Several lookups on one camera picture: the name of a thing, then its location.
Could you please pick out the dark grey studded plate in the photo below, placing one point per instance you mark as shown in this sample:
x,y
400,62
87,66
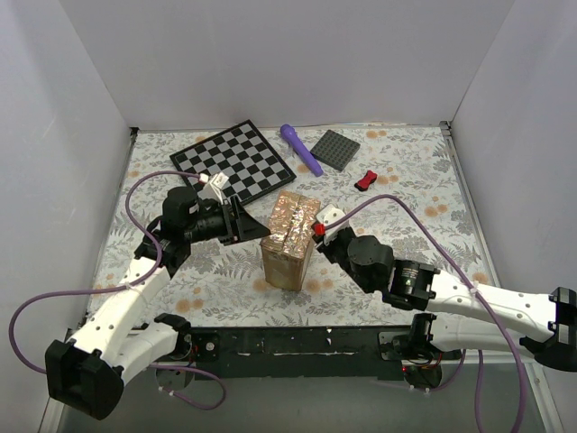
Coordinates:
x,y
335,150

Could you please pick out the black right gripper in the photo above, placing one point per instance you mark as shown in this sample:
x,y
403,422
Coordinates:
x,y
332,244

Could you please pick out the red black utility knife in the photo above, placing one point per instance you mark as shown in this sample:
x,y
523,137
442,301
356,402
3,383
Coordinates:
x,y
366,181

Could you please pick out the black white checkerboard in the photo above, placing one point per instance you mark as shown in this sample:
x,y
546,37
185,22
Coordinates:
x,y
242,153

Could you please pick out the purple cylindrical handle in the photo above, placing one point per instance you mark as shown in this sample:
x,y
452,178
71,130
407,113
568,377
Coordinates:
x,y
289,134

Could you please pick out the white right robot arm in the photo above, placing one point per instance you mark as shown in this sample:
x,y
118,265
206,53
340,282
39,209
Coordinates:
x,y
450,316

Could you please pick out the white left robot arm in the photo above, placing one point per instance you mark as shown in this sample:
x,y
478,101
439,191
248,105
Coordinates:
x,y
89,371

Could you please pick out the brown taped cardboard box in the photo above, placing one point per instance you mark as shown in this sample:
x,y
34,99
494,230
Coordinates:
x,y
287,250

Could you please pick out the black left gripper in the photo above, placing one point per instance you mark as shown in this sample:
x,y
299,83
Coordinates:
x,y
229,223

